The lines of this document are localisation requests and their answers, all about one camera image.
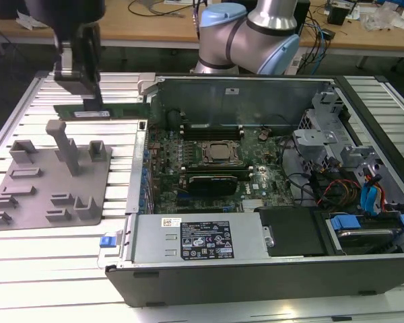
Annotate empty black RAM slot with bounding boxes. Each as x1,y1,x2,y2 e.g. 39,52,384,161
180,161,249,170

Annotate green RAM stick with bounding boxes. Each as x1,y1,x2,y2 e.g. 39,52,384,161
53,103,152,121

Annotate metal drive cage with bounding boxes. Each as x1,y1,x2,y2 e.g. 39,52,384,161
291,90,384,176

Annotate black plastic shroud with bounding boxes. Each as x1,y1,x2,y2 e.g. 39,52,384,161
254,205,344,258

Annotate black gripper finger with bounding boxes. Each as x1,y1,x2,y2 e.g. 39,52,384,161
72,23,104,112

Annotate large black box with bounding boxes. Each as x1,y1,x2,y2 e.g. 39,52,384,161
0,0,30,20

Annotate hard disk in blue carrier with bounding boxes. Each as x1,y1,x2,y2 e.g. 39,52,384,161
325,214,404,255

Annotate crumpled white paper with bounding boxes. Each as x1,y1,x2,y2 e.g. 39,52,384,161
15,9,51,31

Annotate red yellow black wire bundle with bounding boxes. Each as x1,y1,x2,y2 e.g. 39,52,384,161
316,179,362,207

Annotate grey plastic parts rack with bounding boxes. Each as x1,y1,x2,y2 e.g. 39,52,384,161
0,119,114,231

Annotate silver CPU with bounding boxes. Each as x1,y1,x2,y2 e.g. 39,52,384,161
210,143,236,161

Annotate grey power supply with label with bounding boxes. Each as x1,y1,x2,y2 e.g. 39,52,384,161
130,213,272,266

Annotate black RAM slot bank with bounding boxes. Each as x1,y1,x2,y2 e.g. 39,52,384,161
181,122,245,141

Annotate CPU socket metal cover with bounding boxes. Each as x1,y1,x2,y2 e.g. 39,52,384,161
200,139,252,166

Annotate green motherboard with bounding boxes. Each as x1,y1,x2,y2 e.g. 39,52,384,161
144,126,310,215

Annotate open black PC case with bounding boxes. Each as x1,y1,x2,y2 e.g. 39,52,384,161
97,73,404,308

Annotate blue flat data cable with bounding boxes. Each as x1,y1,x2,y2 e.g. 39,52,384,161
359,173,386,216

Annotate clear plastic bags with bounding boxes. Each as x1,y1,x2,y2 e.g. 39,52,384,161
362,5,404,33

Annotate white power strip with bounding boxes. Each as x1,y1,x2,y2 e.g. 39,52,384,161
289,53,304,75

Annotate black square device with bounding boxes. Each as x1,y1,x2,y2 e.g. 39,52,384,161
327,1,354,25

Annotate silver finned heatsink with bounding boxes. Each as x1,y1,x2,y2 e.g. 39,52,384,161
241,199,269,212

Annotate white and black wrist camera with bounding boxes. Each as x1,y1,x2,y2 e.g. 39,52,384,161
53,40,98,98

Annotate dark RAM stick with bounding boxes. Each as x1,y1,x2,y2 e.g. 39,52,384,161
184,166,256,180

